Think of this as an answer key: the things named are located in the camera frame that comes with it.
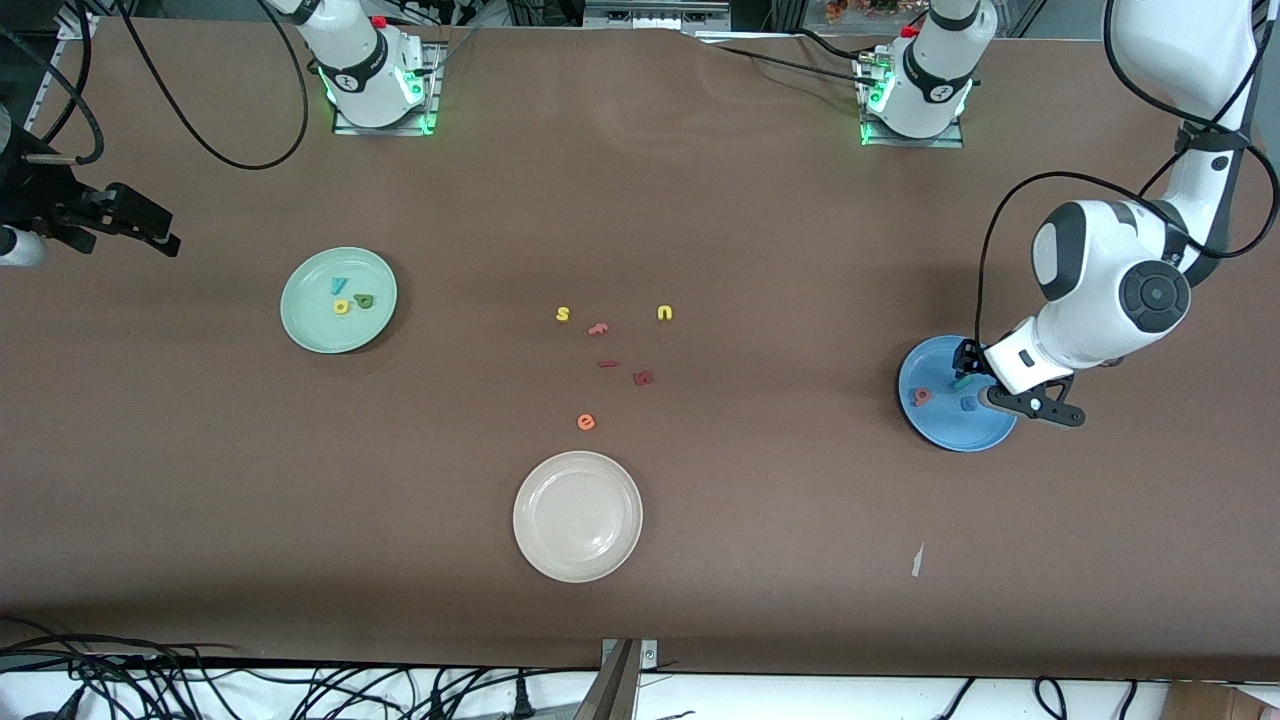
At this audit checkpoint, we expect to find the blue plate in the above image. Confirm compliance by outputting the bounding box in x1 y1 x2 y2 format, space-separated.
897 334 1019 453

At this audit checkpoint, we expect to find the pale green plate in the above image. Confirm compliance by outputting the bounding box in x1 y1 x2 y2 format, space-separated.
279 246 399 355

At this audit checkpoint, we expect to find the brown table cover sheet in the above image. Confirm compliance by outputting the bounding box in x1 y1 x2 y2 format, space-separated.
0 15 1280 683

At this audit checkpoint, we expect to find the cardboard box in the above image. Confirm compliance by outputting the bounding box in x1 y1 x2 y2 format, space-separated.
1165 682 1280 720

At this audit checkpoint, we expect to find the cream white plate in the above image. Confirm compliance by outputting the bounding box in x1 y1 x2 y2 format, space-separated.
512 450 644 584

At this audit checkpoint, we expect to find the grey metal box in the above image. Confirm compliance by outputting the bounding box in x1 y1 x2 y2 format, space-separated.
583 0 731 31

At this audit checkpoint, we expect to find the aluminium frame profile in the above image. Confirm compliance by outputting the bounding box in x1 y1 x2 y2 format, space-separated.
25 12 101 129

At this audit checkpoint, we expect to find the long black looping cable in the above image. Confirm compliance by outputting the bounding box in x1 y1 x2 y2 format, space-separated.
115 0 310 172

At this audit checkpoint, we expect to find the thin black cable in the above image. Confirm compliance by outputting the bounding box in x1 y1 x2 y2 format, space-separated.
32 0 97 143

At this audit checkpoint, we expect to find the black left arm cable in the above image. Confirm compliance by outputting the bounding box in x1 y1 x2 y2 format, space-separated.
975 0 1280 346

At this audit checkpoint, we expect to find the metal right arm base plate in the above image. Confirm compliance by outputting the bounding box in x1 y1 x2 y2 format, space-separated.
332 42 443 137

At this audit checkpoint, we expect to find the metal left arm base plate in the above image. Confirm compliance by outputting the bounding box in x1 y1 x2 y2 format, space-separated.
857 52 967 150

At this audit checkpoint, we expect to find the black base cable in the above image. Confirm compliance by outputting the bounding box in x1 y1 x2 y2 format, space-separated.
695 28 871 91

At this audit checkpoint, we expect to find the metal edge bracket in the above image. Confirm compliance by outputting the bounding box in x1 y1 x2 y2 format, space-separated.
600 638 659 720

